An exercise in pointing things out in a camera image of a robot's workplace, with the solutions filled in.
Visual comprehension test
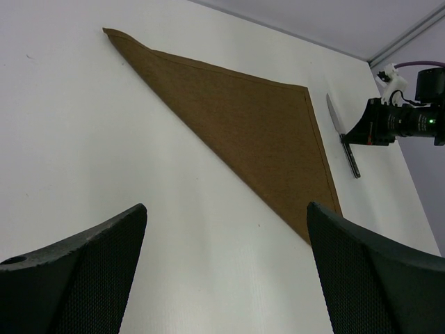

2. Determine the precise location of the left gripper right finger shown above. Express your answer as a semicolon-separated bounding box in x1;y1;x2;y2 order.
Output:
307;202;444;333

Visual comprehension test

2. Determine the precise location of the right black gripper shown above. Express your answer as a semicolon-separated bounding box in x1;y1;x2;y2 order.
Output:
342;98;421;146

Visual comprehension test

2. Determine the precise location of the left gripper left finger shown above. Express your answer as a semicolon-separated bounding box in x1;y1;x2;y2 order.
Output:
1;204;147;333

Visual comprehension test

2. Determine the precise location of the brown cloth napkin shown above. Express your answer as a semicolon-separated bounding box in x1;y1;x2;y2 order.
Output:
104;28;341;241

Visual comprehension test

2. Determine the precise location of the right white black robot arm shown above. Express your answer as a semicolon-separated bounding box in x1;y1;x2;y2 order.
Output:
341;67;444;146

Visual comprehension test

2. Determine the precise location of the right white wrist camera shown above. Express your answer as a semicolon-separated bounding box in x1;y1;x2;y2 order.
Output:
375;63;407;105

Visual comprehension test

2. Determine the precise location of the right aluminium frame post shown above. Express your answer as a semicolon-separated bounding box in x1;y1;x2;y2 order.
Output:
367;1;444;69

